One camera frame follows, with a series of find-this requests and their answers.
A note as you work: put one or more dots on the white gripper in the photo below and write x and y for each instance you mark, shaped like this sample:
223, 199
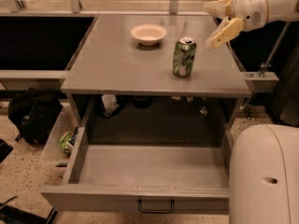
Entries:
250, 12

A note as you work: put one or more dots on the green soda can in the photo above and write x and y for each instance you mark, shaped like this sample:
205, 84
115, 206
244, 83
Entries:
183, 58

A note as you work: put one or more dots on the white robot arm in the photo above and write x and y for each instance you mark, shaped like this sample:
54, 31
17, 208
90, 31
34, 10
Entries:
264, 165

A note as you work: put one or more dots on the grey open top drawer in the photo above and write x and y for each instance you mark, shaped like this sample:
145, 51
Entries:
113, 177

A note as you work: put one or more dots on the metal clamp rod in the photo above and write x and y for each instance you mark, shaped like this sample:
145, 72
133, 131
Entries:
264, 66

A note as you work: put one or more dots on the white bowl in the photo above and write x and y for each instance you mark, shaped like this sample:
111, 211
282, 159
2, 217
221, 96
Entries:
148, 34

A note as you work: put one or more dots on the grey cabinet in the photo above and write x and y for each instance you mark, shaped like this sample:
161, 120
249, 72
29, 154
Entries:
113, 62

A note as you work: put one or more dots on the green snack packet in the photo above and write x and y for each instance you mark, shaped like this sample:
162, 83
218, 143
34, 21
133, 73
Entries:
64, 143

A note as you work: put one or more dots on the clear plastic bin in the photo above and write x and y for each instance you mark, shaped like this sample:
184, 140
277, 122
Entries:
66, 122

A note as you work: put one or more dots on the black backpack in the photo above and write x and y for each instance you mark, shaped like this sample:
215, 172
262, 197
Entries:
34, 113

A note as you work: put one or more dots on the black object floor corner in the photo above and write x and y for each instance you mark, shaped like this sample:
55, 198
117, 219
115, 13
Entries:
12, 215

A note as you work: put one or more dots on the black drawer handle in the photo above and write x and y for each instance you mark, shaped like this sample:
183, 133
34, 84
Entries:
156, 207

